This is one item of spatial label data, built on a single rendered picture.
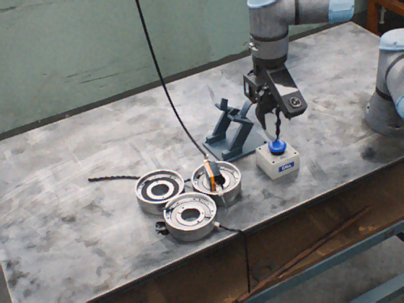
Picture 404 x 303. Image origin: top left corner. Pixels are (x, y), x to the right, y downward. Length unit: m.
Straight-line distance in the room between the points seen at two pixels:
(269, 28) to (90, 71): 1.84
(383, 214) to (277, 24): 0.67
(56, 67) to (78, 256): 1.71
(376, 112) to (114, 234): 0.66
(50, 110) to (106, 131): 1.42
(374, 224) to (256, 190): 0.41
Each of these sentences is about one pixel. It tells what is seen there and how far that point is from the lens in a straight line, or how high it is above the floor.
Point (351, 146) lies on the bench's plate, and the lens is 1.35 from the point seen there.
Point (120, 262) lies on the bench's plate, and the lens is 1.13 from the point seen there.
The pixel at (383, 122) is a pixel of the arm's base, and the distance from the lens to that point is 1.38.
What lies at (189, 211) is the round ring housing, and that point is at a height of 0.82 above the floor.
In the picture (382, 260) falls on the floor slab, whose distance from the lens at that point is 2.18.
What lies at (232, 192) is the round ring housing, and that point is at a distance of 1.18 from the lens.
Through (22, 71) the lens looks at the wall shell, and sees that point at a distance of 2.74.
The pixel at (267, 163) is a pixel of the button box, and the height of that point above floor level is 0.84.
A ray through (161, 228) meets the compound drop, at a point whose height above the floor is 0.80.
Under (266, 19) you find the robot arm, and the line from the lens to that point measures 1.06.
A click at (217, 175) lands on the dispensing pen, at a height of 0.87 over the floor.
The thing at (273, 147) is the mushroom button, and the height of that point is 0.87.
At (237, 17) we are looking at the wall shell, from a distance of 3.06.
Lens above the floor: 1.63
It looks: 36 degrees down
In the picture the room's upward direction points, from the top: 6 degrees counter-clockwise
